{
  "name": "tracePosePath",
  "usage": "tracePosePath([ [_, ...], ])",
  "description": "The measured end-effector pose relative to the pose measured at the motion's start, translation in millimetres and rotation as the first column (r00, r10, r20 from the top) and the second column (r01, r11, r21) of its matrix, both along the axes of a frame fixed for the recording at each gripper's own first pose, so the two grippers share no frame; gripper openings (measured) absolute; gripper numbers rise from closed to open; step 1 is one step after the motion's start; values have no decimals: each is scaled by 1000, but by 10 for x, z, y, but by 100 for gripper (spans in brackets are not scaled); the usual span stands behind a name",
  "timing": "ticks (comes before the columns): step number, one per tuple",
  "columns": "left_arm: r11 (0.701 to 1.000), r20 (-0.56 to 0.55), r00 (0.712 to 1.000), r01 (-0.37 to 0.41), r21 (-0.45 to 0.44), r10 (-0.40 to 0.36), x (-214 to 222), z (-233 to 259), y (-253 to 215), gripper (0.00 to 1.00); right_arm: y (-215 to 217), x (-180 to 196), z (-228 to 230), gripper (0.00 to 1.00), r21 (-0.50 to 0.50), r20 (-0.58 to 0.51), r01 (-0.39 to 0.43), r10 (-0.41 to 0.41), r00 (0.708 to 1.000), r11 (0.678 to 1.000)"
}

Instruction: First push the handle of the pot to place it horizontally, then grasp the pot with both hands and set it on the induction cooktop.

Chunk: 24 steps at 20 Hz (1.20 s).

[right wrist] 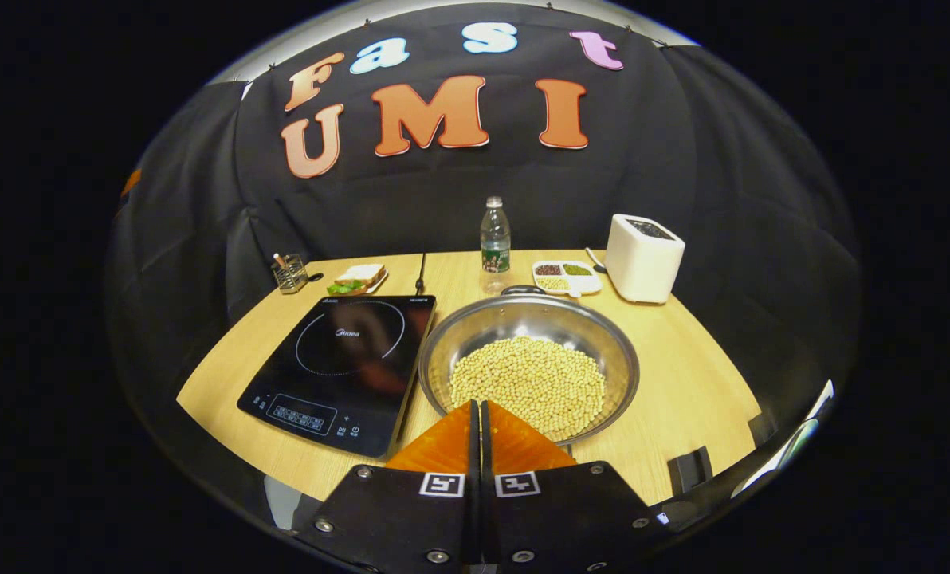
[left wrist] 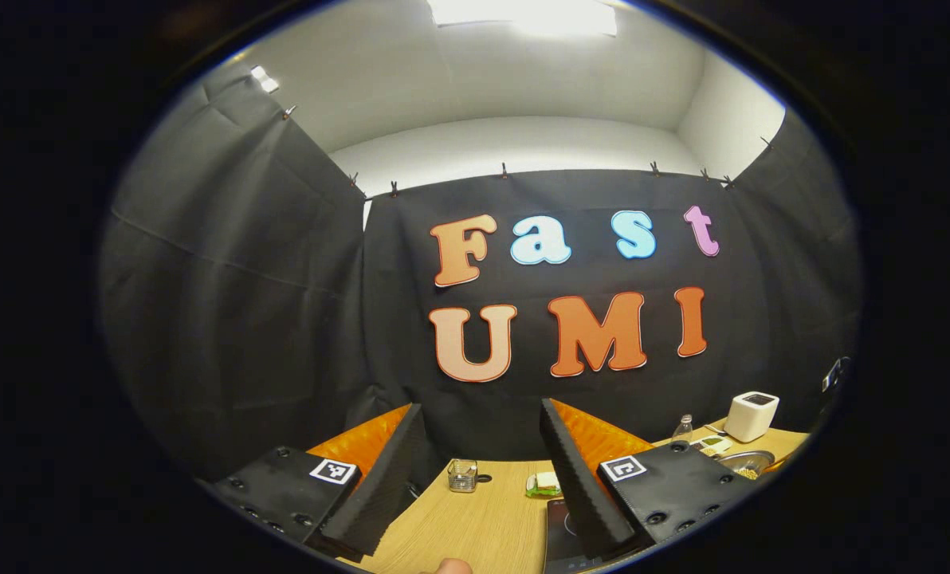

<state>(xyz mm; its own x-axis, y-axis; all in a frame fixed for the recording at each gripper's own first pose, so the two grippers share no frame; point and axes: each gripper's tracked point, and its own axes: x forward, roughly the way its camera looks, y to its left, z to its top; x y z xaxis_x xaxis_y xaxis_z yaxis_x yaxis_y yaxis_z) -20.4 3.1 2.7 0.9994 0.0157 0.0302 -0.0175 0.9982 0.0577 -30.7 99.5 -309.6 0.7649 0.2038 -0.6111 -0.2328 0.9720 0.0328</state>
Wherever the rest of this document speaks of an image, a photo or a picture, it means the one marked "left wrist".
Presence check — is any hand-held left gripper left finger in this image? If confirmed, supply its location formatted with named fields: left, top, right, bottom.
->
left=212, top=403, right=429, bottom=559

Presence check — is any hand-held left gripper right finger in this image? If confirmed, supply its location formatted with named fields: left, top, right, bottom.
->
left=539, top=397, right=763, bottom=560

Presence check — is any black induction cooktop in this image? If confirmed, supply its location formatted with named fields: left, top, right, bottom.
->
left=544, top=498, right=603, bottom=572

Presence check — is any stainless steel pot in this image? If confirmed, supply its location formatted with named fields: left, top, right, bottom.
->
left=716, top=450, right=777, bottom=481

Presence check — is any sandwich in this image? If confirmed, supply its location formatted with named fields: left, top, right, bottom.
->
left=525, top=471, right=563, bottom=500

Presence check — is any white toaster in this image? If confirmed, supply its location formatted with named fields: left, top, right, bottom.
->
left=724, top=391, right=780, bottom=443

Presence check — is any row of black clips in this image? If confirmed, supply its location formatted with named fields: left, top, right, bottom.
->
left=282, top=105, right=772, bottom=199

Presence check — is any large ceiling light panel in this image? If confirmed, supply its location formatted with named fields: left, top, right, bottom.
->
left=427, top=0, right=618, bottom=37

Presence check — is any small wire basket holder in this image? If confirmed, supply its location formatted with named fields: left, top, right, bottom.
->
left=446, top=458, right=493, bottom=493

